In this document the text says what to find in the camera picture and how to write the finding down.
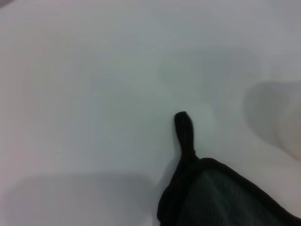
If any dark blue rag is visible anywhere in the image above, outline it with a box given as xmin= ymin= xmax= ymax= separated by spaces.
xmin=157 ymin=111 xmax=301 ymax=226

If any white paper cup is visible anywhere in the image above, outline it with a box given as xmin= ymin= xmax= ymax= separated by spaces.
xmin=277 ymin=81 xmax=301 ymax=163

